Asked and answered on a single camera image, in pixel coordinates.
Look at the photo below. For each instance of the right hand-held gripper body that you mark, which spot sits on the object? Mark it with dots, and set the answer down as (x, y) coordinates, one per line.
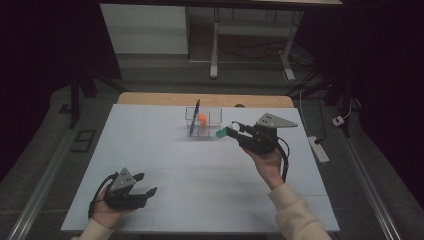
(263, 138)

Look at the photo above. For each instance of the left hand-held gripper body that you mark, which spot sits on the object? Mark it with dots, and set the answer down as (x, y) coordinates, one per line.
(121, 197)

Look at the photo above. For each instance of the white and green glue stick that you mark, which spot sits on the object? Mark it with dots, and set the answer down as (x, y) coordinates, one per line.
(221, 132)

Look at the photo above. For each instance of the clear plastic organizer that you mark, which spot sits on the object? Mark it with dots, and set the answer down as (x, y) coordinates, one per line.
(215, 116)

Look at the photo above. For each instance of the orange marker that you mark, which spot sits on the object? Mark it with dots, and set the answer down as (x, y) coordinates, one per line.
(202, 119)

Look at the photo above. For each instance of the blue pen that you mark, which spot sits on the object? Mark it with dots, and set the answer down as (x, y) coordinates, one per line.
(194, 116)

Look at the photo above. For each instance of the person's left hand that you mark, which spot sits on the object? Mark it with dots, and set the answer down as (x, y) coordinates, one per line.
(105, 215)

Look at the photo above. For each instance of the person's right hand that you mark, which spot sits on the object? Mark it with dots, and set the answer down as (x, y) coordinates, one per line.
(270, 166)

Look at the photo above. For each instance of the white power strip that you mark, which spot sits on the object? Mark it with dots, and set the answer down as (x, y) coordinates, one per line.
(318, 149)

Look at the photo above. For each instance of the dark floor plate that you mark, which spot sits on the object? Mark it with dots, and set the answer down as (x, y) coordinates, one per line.
(84, 140)

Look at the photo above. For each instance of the small white adapter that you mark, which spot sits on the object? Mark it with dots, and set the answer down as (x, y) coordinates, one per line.
(338, 120)

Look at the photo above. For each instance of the desk with white legs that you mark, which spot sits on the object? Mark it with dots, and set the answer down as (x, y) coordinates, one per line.
(253, 28)

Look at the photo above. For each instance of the black stand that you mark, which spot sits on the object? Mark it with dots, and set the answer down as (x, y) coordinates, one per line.
(75, 96)

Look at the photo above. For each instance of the white panel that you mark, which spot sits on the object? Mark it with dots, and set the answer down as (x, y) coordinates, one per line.
(146, 30)

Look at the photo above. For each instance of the aluminium rail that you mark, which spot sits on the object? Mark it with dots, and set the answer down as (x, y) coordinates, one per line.
(370, 186)
(36, 196)

